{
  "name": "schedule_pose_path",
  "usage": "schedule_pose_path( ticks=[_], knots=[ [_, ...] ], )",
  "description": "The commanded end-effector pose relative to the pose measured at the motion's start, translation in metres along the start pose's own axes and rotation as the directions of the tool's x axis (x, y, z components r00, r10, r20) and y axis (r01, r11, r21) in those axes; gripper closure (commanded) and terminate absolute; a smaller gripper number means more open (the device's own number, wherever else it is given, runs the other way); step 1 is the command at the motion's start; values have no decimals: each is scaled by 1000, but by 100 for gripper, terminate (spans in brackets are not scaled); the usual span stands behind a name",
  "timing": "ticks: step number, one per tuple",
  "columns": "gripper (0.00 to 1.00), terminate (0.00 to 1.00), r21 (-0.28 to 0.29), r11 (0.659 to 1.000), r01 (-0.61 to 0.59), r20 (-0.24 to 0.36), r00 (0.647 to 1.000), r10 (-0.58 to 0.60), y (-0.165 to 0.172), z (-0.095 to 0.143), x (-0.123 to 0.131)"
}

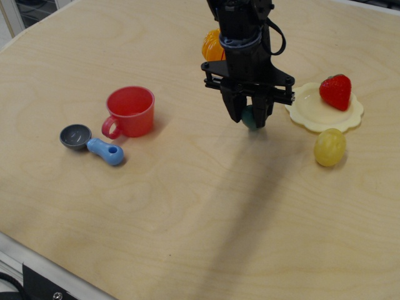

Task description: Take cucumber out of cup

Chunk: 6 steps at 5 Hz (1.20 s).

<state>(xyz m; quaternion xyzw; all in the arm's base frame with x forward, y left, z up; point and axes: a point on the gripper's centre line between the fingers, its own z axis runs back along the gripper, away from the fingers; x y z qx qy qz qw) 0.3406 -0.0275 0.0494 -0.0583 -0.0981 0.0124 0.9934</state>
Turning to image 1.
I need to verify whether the pale yellow scalloped plate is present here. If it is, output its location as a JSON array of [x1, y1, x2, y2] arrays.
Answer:
[[285, 82, 364, 133]]

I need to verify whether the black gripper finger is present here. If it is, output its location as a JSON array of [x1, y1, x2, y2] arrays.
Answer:
[[221, 89, 247, 123], [252, 91, 274, 128]]

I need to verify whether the green toy cucumber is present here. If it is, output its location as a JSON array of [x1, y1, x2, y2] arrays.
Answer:
[[241, 105, 258, 131]]

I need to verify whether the black cable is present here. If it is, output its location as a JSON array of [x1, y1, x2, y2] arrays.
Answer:
[[261, 17, 286, 56]]

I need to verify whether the aluminium table frame rail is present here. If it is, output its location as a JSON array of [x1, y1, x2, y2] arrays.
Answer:
[[1, 233, 113, 299]]

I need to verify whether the black corner bracket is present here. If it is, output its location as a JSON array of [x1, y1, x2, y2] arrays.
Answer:
[[22, 264, 77, 300]]

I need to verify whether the red toy strawberry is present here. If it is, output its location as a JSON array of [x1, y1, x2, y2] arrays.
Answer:
[[319, 74, 352, 111]]

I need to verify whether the red plastic cup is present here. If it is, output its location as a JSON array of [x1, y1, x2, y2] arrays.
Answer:
[[101, 86, 155, 139]]

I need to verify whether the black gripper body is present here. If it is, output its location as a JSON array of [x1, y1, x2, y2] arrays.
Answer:
[[201, 40, 294, 105]]

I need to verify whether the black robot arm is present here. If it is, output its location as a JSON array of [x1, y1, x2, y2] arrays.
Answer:
[[201, 1, 295, 129]]

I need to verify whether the orange toy pumpkin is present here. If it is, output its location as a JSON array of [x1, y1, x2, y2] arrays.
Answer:
[[202, 29, 226, 61]]

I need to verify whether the yellow toy lemon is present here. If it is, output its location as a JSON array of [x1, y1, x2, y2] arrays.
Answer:
[[314, 128, 346, 167]]

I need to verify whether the grey blue toy scoop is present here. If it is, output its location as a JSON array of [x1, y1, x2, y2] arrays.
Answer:
[[59, 124, 124, 166]]

